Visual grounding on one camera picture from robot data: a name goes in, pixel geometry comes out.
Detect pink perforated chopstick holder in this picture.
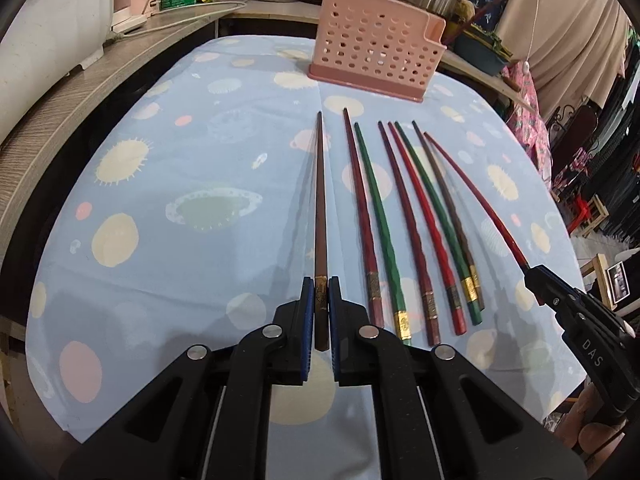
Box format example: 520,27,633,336
307,0,447,104

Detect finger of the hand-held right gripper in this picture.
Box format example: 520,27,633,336
524,265,571,313

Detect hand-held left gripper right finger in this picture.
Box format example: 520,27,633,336
327,276,586,480

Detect beige curtain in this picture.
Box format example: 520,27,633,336
495,0,633,121

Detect green chopstick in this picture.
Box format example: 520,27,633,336
394,121,483,326
354,122,413,347

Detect wooden stool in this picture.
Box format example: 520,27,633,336
565,194,608,236

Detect blue basin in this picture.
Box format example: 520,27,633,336
452,30,511,77

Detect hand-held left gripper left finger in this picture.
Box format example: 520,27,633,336
59,276,317,480

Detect pink pineapple print cloth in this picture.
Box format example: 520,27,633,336
502,60,552,173

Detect white cable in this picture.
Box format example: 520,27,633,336
107,0,248,43

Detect small dark framed picture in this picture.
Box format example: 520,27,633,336
604,260,637,306

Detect hanging clothes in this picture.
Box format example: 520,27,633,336
550,35,640,261

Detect brown chopstick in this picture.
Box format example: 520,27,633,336
314,111,331,352
412,120,487,311

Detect person's right hand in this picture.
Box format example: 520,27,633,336
555,395,631,466

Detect blue space print tablecloth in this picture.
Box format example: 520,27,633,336
25,35,588,480

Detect white pull cord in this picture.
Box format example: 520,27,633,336
520,0,543,78

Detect dark red chopstick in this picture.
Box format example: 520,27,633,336
342,108,386,330
378,120,442,347

